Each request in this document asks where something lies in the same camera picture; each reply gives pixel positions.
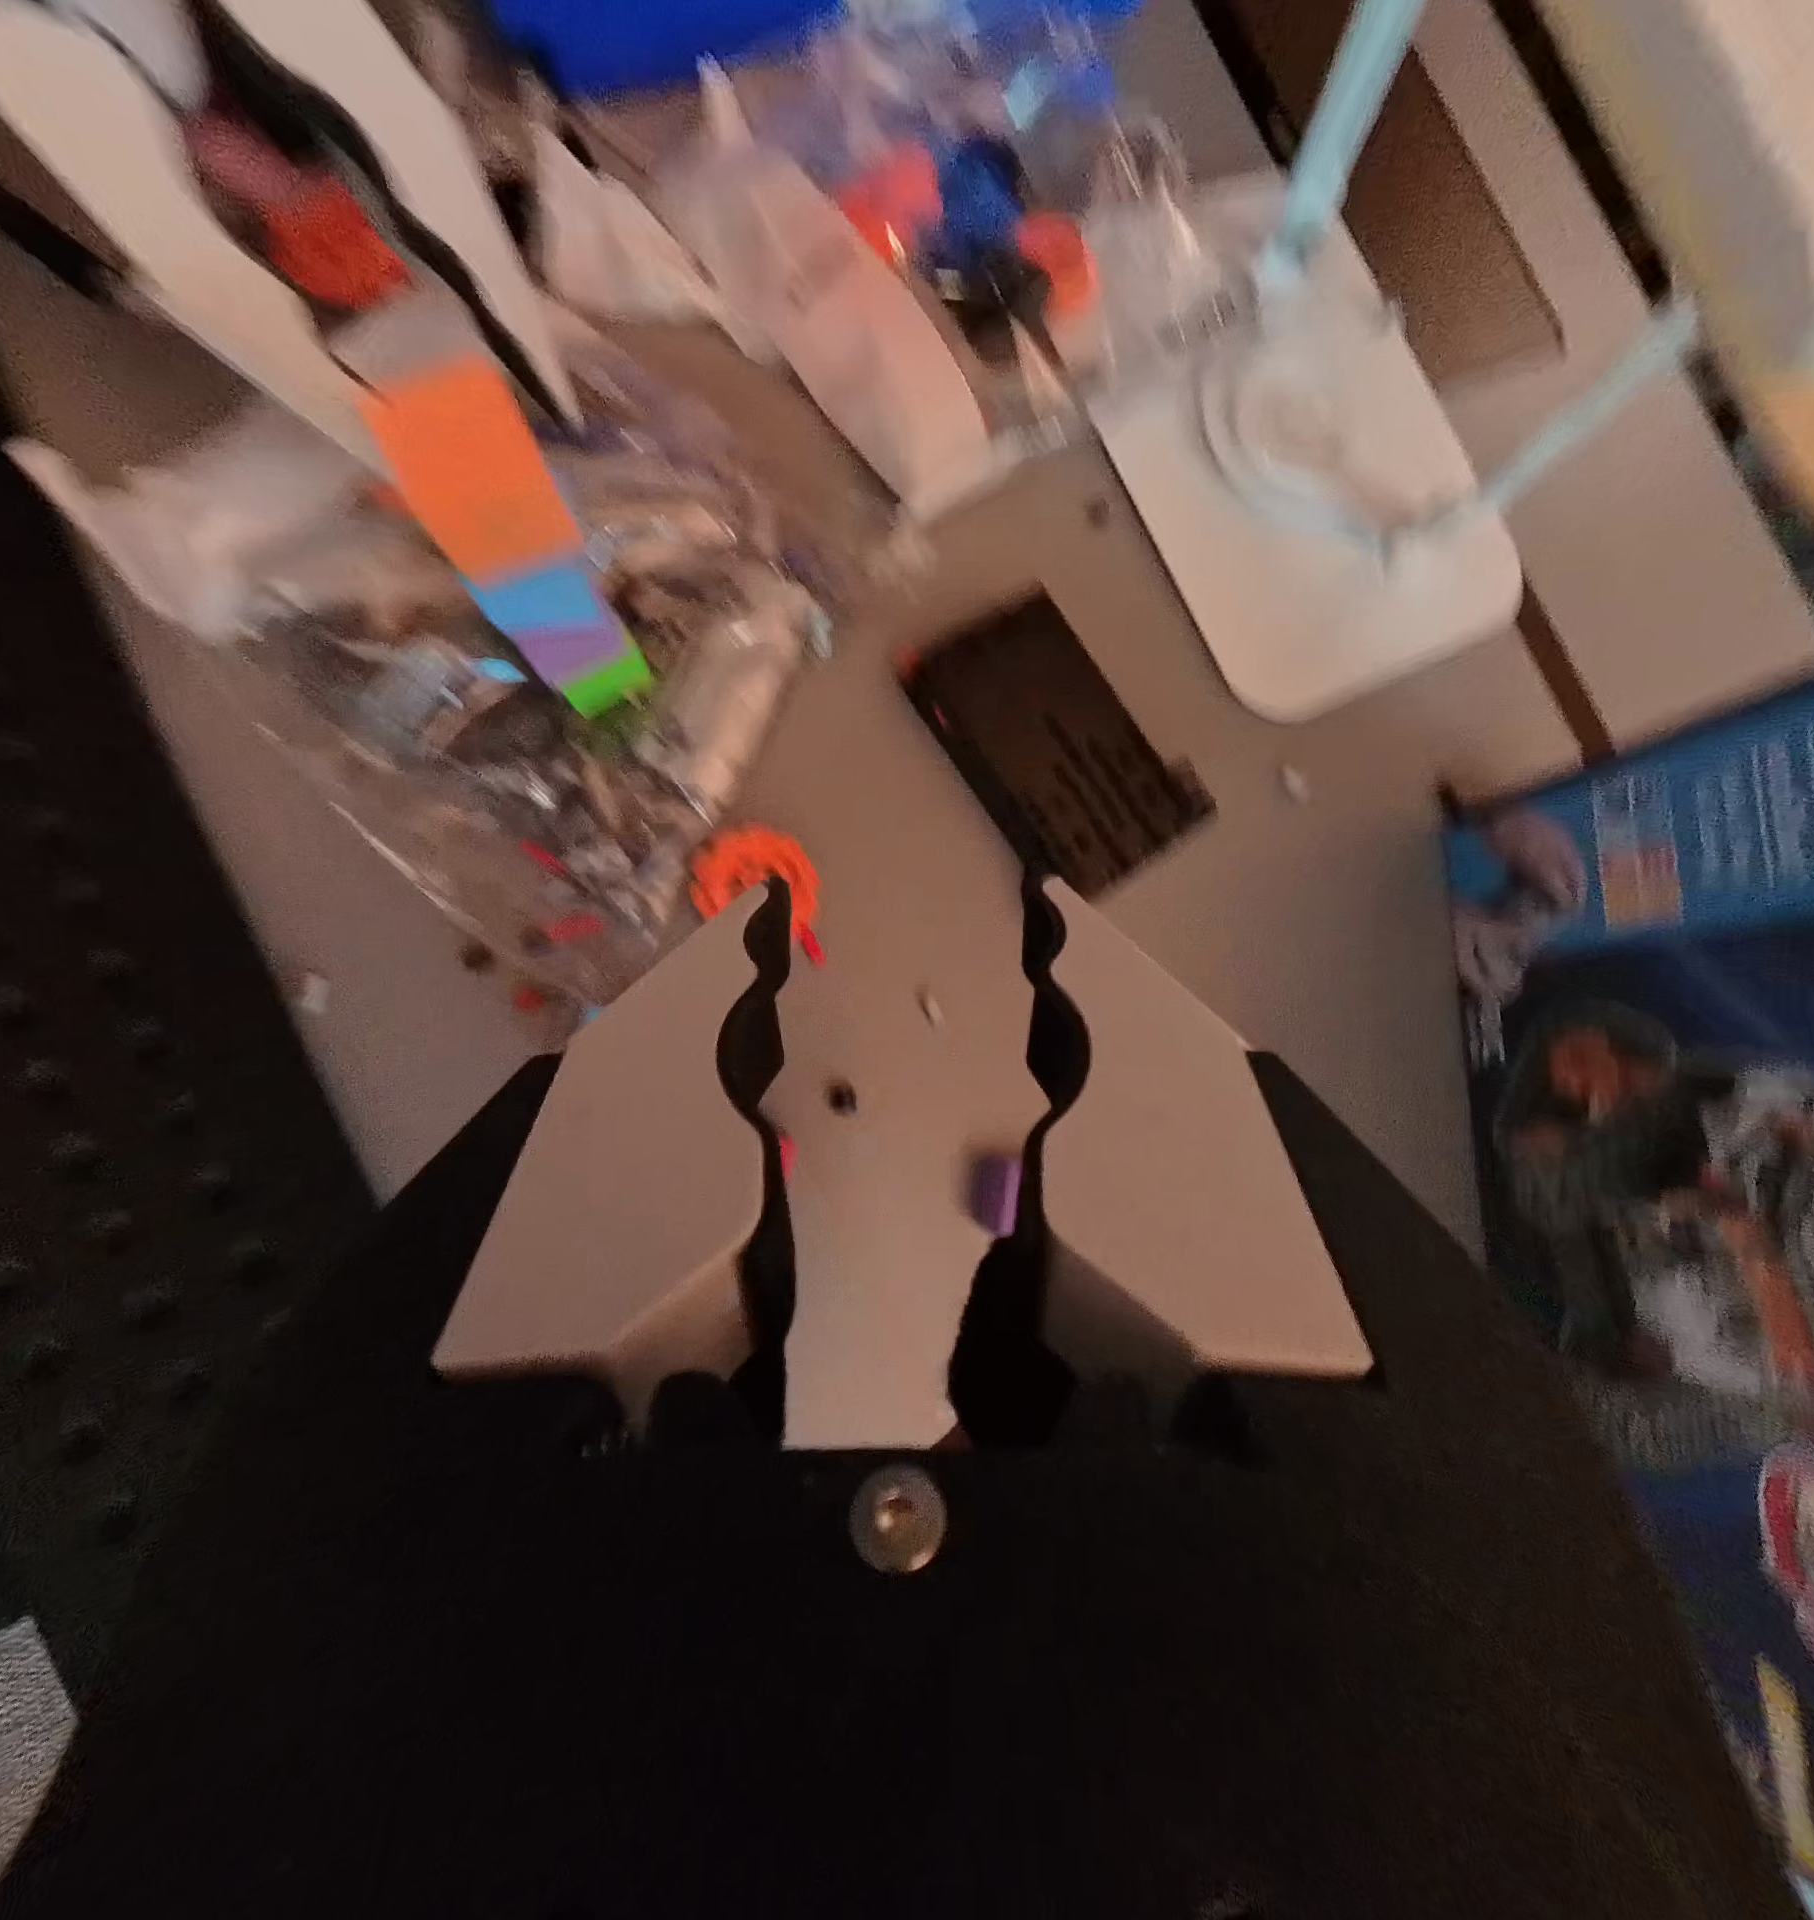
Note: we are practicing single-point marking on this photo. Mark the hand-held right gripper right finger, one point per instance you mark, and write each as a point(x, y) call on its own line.
point(1206, 1219)

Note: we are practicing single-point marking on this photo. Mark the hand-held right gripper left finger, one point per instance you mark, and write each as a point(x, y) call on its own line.
point(605, 1219)

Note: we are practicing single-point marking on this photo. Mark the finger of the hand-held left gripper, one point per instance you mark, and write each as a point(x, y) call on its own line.
point(157, 196)
point(393, 152)

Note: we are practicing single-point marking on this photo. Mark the purple foam cube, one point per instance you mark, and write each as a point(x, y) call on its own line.
point(988, 1197)
point(574, 651)

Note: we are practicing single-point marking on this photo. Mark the orange foam cube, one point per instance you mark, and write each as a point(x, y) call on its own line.
point(472, 474)

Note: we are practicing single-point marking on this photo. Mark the light blue foam cube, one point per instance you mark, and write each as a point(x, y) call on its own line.
point(541, 600)

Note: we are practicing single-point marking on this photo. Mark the white label wheels bag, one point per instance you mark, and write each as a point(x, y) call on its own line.
point(908, 269)

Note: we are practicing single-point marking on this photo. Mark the green foam cube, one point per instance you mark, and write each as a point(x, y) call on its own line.
point(605, 692)

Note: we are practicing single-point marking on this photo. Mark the grey desk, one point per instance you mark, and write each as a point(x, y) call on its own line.
point(1357, 964)

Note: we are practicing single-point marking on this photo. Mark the blue plastic bin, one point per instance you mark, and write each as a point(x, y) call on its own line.
point(639, 29)

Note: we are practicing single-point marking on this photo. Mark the orange plastic gear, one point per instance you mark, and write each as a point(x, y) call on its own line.
point(755, 875)

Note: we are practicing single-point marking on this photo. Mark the clear bag of grey beams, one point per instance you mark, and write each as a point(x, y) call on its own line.
point(491, 752)

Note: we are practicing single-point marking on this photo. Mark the blue robot kit box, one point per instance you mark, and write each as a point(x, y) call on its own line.
point(1690, 1199)

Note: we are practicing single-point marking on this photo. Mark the black studded baseplate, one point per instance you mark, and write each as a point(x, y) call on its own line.
point(132, 1142)

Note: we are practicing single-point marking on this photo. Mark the white book stand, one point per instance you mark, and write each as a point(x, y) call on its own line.
point(1330, 566)

